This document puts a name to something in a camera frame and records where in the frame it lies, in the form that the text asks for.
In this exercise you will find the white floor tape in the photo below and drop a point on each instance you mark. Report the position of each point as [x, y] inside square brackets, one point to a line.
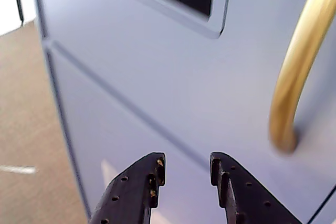
[18, 169]

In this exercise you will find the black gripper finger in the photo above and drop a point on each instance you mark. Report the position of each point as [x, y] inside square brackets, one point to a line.
[131, 190]
[252, 203]

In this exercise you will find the blue toy kitchen body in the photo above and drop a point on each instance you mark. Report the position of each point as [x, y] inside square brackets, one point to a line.
[331, 213]

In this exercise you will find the blue fridge door with dispenser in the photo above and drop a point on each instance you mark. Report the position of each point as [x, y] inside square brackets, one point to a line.
[92, 129]

